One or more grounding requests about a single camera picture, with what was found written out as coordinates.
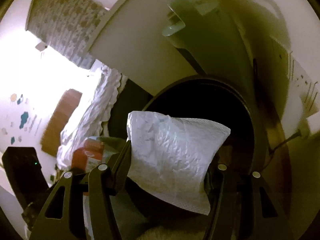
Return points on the white cabinet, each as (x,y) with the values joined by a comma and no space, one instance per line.
(130,39)

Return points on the cloud wall stickers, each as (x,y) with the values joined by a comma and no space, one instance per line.
(20,120)

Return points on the white ruffled duvet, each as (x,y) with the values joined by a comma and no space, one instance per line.
(92,114)

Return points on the white paper bag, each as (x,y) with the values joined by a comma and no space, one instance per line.
(170,156)

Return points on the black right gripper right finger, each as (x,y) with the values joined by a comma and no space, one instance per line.
(241,206)

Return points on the brown padded headboard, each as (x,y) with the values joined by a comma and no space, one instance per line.
(50,140)

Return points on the red snack box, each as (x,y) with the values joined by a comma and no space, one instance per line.
(92,152)

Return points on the floral roman blind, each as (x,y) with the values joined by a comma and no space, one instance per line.
(66,26)

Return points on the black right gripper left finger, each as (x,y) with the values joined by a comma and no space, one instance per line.
(62,216)

